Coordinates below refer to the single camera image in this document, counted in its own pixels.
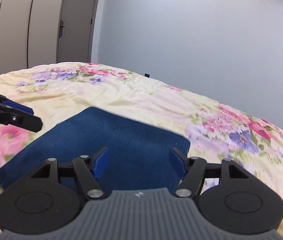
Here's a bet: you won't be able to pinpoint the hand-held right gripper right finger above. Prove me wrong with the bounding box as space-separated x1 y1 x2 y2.
169 147 249 200

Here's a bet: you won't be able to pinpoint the grey door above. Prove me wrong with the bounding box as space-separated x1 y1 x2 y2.
56 0 101 63

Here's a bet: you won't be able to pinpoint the floral bedsheet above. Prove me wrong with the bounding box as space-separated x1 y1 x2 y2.
0 62 283 240

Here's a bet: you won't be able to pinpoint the blue pants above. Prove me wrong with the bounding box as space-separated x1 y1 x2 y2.
0 107 191 196

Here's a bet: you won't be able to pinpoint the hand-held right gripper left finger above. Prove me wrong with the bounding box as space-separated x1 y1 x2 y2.
30 146 110 200

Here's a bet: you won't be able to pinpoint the beige wardrobe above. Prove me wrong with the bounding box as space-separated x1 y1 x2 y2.
0 0 68 77

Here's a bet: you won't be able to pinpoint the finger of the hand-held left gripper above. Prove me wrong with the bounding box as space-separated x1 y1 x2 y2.
0 87 35 117
0 104 43 133

